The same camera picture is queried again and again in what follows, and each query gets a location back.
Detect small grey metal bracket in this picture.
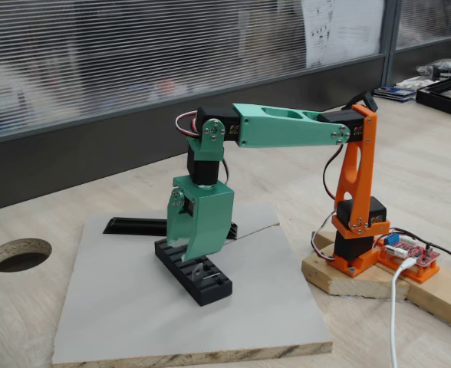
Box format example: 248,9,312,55
189,262,219,287

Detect black slotted rack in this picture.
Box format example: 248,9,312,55
154,237,233,307

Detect white plywood board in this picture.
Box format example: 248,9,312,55
51,202,334,365

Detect pale wooden block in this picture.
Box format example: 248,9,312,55
301,251,410,302

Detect grey window blinds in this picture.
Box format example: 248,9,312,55
0,0,386,133
396,0,451,49

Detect stack of blue cards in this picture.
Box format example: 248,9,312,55
373,86,417,103

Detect red controller circuit board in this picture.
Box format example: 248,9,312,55
377,245,440,284

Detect white printed paper sheet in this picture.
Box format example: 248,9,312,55
301,0,386,69

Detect white packets pile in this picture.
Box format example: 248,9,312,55
396,75,434,90

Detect long wooden plank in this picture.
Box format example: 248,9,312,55
311,229,451,334

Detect clear plastic bag of parts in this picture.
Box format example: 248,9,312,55
416,57,451,84

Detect long black rail profile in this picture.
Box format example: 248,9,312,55
102,216,240,242

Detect small black angled bracket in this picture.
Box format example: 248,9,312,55
346,90,378,114

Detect white USB cable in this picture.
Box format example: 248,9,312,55
390,258,416,368

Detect black rectangular frame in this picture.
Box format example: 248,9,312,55
415,72,451,122

